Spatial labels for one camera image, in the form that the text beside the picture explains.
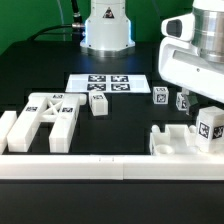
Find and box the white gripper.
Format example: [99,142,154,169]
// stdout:
[158,14,224,116]

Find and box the white chair seat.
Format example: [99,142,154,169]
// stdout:
[149,123,214,157]

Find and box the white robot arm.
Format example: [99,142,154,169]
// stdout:
[80,0,224,104]

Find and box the right white marker cube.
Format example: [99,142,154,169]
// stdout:
[176,92,187,111]

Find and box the small white marker cube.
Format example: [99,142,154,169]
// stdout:
[153,87,169,104]

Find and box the white U-shaped fence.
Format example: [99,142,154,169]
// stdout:
[0,111,224,180]

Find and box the white marker sheet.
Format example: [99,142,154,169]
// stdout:
[66,74,151,93]

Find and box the white chair back frame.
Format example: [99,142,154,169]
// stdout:
[7,93,87,153]

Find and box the black cable with connector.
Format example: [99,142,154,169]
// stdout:
[27,0,86,42]

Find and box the thin grey cable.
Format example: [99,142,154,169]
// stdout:
[55,0,66,42]

